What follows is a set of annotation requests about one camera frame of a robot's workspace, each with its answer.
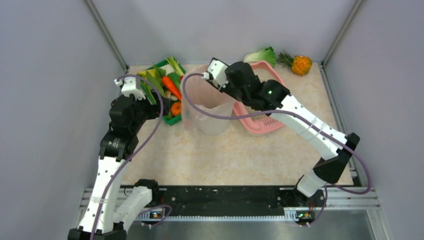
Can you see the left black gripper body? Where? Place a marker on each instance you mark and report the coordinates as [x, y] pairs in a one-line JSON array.
[[149, 105]]

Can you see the pink lined trash bin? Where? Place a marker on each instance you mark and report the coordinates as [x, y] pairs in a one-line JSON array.
[[210, 100]]

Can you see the pink litter box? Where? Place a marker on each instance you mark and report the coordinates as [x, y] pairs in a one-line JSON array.
[[259, 124]]

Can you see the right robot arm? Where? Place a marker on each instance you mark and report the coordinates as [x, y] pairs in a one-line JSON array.
[[335, 148]]

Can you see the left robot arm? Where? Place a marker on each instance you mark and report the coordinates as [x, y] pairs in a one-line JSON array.
[[103, 219]]

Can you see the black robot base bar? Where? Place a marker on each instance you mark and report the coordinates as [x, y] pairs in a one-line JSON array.
[[234, 201]]

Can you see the green leafy vegetable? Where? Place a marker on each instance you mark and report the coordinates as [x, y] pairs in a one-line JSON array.
[[150, 76]]

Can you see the small orange pumpkin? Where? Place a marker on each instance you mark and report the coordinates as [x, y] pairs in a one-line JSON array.
[[176, 108]]

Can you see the orange toy carrot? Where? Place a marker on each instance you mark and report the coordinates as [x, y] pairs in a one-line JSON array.
[[169, 84]]

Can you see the toy bok choy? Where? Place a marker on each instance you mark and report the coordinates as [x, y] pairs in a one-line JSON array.
[[266, 54]]

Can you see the green vegetable tray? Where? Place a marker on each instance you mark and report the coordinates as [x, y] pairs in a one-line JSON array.
[[164, 69]]

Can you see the white green leek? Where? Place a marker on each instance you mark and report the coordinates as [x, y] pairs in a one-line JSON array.
[[175, 65]]

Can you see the toy pineapple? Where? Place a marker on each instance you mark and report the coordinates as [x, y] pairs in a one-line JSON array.
[[299, 65]]

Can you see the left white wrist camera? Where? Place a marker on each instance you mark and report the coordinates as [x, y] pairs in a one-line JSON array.
[[130, 86]]

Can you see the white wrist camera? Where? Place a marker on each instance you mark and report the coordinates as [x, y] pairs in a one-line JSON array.
[[215, 73], [130, 86]]

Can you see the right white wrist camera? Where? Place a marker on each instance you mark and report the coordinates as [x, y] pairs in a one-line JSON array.
[[215, 73]]

